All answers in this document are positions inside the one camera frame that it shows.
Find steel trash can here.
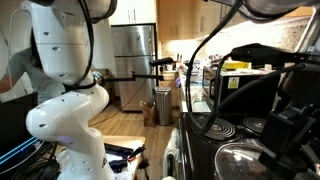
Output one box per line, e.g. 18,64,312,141
153,85,174,127

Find white green cutting board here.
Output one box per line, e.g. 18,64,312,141
191,100,212,114

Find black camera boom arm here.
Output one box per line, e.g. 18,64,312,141
99,70,165,85

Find stainless steel microwave oven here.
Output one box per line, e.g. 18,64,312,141
208,70,282,118

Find black electric stove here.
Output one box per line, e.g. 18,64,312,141
178,111,320,180

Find black stereo camera bar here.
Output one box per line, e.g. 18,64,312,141
148,56,177,67

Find yellow box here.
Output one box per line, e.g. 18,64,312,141
221,60,253,70

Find wooden kitchen cabinets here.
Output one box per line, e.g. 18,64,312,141
156,0,234,42

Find person in grey shirt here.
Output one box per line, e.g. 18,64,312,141
0,31,66,105

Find black monitor screen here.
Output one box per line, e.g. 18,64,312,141
0,92,40,153

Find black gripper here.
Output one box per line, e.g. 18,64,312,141
258,63,320,173

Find glass lid with black knob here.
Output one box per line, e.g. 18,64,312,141
213,142,320,180

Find white hanging towel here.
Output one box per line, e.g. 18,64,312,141
161,127,181,180

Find wooden work table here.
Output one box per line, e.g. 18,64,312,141
101,134,148,180

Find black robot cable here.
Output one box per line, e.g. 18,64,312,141
184,0,306,134

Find large coil stove burner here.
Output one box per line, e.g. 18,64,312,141
193,114,237,141

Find black cable pile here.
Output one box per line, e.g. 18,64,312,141
9,141,63,180

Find small coil stove burner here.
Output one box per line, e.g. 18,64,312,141
242,116,268,135

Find stainless steel refrigerator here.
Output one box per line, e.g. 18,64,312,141
111,24,158,112

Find brown paper bag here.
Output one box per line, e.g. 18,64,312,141
139,99,158,127

